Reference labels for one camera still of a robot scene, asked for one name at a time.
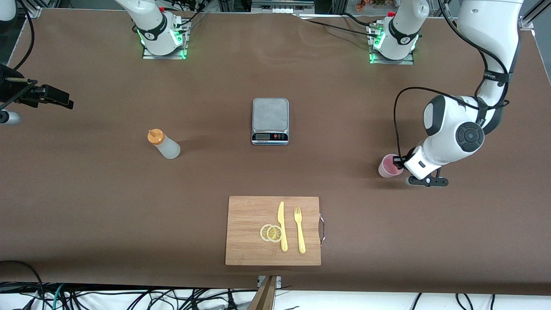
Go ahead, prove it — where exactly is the pink plastic cup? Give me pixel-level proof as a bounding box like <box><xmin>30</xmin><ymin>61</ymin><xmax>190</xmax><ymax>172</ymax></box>
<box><xmin>378</xmin><ymin>154</ymin><xmax>405</xmax><ymax>178</ymax></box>

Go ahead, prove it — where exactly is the clear sauce bottle orange cap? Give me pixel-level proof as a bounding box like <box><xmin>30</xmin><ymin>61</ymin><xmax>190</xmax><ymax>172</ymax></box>
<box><xmin>147</xmin><ymin>128</ymin><xmax>181</xmax><ymax>160</ymax></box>

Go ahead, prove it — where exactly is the yellow plastic fork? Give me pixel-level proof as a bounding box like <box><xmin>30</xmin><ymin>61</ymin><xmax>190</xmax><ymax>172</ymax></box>
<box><xmin>294</xmin><ymin>207</ymin><xmax>306</xmax><ymax>254</ymax></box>

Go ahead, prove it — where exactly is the silver digital kitchen scale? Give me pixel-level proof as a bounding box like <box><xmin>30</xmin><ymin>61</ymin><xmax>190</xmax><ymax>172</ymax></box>
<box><xmin>251</xmin><ymin>98</ymin><xmax>289</xmax><ymax>146</ymax></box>

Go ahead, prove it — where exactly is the brown table cover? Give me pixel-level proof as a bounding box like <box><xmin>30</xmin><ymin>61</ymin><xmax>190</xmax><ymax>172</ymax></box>
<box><xmin>0</xmin><ymin>9</ymin><xmax>551</xmax><ymax>296</ymax></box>

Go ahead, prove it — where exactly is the yellow plastic knife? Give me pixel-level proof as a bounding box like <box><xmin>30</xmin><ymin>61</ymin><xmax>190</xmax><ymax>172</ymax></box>
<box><xmin>278</xmin><ymin>201</ymin><xmax>288</xmax><ymax>252</ymax></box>

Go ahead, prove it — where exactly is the wooden cutting board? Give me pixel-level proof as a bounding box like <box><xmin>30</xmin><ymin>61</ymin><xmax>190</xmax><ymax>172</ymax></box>
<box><xmin>225</xmin><ymin>196</ymin><xmax>322</xmax><ymax>266</ymax></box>

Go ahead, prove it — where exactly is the white power strip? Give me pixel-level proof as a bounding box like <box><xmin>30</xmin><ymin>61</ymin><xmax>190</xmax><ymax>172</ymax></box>
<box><xmin>260</xmin><ymin>6</ymin><xmax>303</xmax><ymax>14</ymax></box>

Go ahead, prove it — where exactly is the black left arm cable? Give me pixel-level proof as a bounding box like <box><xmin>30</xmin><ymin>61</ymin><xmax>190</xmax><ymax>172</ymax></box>
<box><xmin>393</xmin><ymin>0</ymin><xmax>513</xmax><ymax>162</ymax></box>

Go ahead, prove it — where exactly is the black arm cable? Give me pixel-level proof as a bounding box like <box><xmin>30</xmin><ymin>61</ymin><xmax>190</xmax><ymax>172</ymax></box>
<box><xmin>393</xmin><ymin>0</ymin><xmax>513</xmax><ymax>162</ymax></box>
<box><xmin>13</xmin><ymin>0</ymin><xmax>35</xmax><ymax>71</ymax></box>

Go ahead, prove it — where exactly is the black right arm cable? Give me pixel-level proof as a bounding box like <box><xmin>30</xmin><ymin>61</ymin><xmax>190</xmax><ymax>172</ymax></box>
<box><xmin>13</xmin><ymin>0</ymin><xmax>35</xmax><ymax>71</ymax></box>

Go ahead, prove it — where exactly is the aluminium frame corner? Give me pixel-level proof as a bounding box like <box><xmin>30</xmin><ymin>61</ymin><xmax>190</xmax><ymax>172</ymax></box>
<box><xmin>520</xmin><ymin>0</ymin><xmax>551</xmax><ymax>30</ymax></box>
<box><xmin>17</xmin><ymin>0</ymin><xmax>42</xmax><ymax>19</ymax></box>

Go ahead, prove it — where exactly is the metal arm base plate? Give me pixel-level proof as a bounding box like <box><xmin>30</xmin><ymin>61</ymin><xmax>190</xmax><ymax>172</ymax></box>
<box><xmin>142</xmin><ymin>19</ymin><xmax>188</xmax><ymax>60</ymax></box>
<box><xmin>369</xmin><ymin>22</ymin><xmax>415</xmax><ymax>65</ymax></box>

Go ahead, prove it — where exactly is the long black table cable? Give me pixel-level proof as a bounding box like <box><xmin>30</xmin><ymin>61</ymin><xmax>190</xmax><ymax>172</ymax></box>
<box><xmin>295</xmin><ymin>14</ymin><xmax>384</xmax><ymax>38</ymax></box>

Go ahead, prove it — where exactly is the short black table cable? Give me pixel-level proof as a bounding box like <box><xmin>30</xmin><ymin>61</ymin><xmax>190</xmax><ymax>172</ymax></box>
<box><xmin>341</xmin><ymin>12</ymin><xmax>377</xmax><ymax>27</ymax></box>

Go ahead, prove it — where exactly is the black base cable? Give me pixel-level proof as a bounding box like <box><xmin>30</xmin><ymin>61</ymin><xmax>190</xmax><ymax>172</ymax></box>
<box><xmin>183</xmin><ymin>11</ymin><xmax>209</xmax><ymax>31</ymax></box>

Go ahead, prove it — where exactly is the black looped floor cable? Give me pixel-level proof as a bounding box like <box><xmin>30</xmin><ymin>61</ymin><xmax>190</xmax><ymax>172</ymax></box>
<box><xmin>0</xmin><ymin>260</ymin><xmax>46</xmax><ymax>310</ymax></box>

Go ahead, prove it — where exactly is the wooden post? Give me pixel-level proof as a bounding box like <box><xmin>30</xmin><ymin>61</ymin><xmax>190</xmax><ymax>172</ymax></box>
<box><xmin>248</xmin><ymin>276</ymin><xmax>278</xmax><ymax>310</ymax></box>

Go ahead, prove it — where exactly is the teal floor cable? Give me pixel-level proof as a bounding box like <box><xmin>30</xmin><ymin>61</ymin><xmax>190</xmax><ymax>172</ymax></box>
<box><xmin>41</xmin><ymin>283</ymin><xmax>66</xmax><ymax>310</ymax></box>

